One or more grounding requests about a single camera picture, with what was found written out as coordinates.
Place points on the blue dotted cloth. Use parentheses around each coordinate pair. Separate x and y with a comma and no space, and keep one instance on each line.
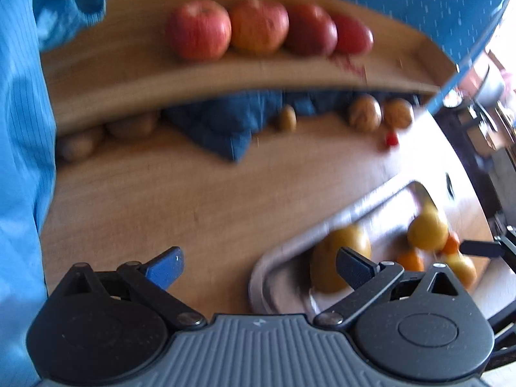
(423,4)

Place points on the wooden desk shelf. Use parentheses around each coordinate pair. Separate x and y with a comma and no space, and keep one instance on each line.
(141,76)

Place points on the small yellow mango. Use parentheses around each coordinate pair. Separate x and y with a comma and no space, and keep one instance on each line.
(461,269)

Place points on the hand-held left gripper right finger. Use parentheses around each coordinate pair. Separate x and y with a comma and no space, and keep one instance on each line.
(354,268)

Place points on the red apple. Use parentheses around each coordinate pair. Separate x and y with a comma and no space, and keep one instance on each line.
(354,36)
(260,26)
(199,30)
(312,30)

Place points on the metal tray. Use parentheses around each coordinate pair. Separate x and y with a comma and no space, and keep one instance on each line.
(290,274)

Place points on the dark blue quilted cloth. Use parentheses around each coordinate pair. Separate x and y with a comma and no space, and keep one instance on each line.
(225,125)

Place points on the small orange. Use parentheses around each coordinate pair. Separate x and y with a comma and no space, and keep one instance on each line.
(451,245)
(410,260)

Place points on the large brown kiwi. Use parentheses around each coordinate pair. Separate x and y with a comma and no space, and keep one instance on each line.
(133,125)
(78,145)

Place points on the small brown kiwi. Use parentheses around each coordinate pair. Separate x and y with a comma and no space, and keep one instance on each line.
(286,118)

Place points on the striped melon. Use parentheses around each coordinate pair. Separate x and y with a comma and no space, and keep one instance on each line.
(398,113)
(365,113)

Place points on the light blue coat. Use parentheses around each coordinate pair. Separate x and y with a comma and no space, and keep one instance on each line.
(20,149)

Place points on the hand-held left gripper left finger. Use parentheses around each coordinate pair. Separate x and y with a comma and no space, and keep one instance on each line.
(165,268)

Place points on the round yellow citrus fruit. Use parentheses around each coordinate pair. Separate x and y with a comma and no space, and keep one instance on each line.
(428,232)

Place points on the cherry tomato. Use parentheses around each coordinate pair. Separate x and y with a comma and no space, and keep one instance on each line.
(390,139)

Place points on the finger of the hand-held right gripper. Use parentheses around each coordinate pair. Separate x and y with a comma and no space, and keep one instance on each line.
(479,248)

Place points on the large yellow mango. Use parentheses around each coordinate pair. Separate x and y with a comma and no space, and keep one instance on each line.
(324,258)

